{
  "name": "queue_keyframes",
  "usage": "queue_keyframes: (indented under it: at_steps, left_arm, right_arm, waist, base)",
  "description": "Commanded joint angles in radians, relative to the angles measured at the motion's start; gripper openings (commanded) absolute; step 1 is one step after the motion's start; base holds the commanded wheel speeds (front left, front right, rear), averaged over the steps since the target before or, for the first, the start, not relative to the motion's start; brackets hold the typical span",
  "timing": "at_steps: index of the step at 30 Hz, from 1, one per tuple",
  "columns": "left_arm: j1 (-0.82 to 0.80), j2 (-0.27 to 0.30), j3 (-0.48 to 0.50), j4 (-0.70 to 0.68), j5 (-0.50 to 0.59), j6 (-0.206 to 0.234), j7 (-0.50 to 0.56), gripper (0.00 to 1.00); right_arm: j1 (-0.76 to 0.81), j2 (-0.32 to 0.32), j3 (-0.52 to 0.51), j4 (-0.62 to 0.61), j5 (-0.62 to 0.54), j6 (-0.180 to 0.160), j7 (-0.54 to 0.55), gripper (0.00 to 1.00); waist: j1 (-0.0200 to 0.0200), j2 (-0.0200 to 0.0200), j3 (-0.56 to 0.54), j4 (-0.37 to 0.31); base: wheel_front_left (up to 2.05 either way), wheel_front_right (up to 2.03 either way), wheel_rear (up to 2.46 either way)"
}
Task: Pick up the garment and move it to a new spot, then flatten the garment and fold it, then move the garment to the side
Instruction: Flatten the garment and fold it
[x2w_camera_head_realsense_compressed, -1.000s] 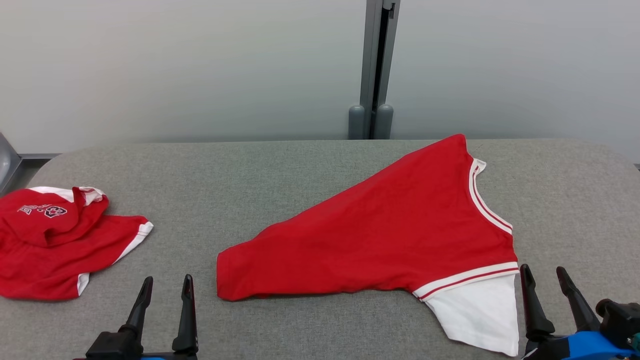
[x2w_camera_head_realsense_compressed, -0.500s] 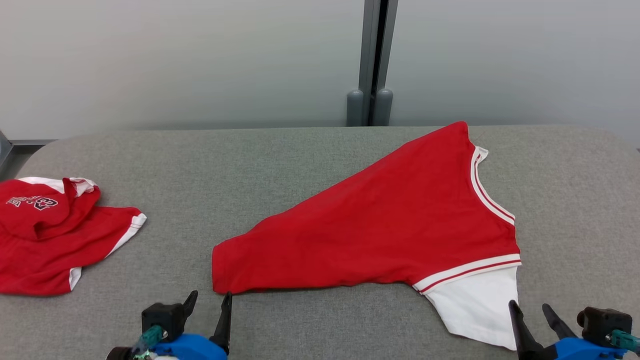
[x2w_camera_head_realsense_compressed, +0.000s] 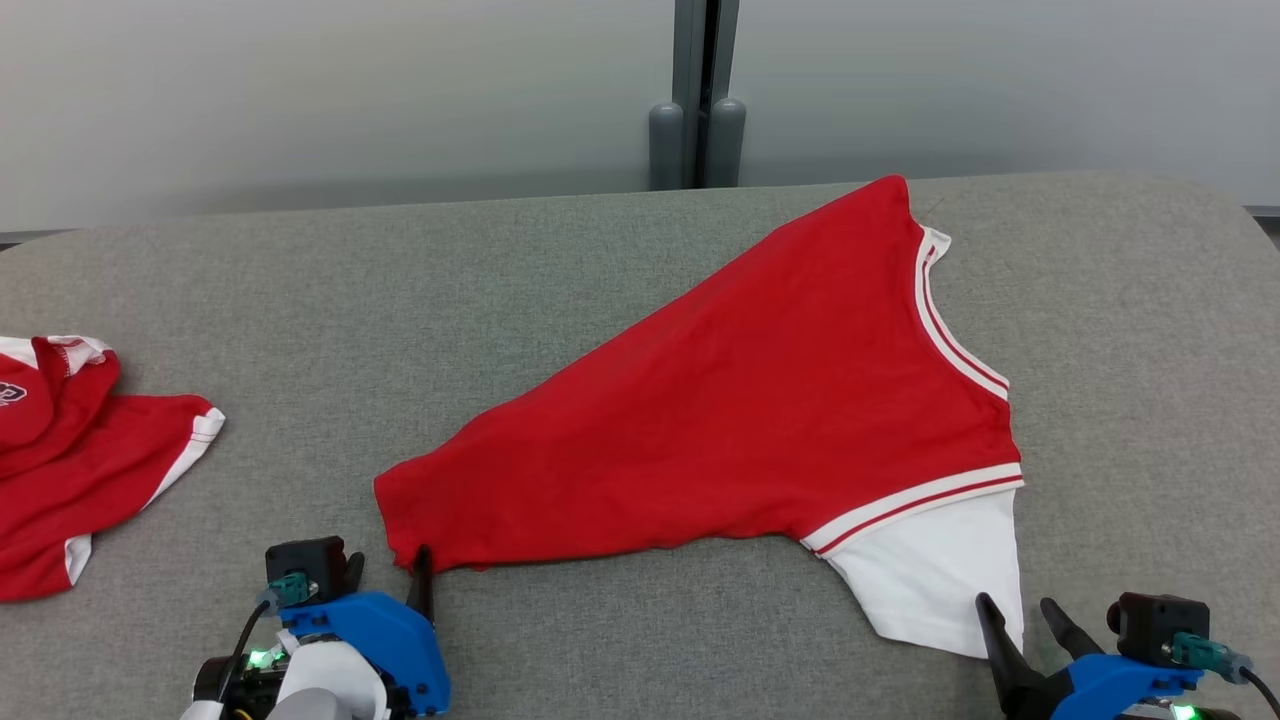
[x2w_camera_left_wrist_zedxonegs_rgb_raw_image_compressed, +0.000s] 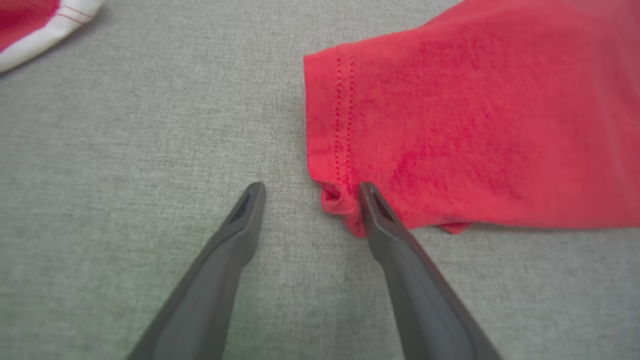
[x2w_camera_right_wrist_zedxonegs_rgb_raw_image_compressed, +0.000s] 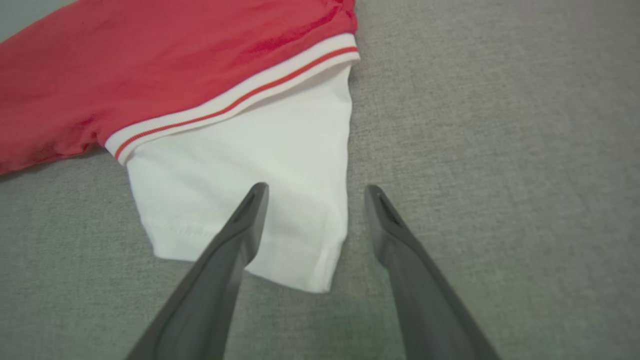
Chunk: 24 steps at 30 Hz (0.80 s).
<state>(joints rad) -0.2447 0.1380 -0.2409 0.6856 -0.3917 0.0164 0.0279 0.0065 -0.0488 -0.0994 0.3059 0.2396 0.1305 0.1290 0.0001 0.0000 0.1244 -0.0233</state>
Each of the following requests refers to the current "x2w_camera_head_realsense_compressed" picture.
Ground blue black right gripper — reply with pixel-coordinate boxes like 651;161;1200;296
975;592;1204;720

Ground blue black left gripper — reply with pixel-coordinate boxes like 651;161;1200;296
278;544;451;717

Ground red shorts white stripes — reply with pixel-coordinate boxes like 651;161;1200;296
0;335;226;604

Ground red Bulls jersey shirt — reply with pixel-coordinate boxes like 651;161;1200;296
373;175;1026;661

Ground grey fabric sofa surface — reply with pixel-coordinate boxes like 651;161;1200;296
0;170;1280;720

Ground grey cylindrical post foot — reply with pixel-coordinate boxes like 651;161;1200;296
648;100;687;192
707;96;748;189

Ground grey partition wall post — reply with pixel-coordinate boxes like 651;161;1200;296
672;0;743;191

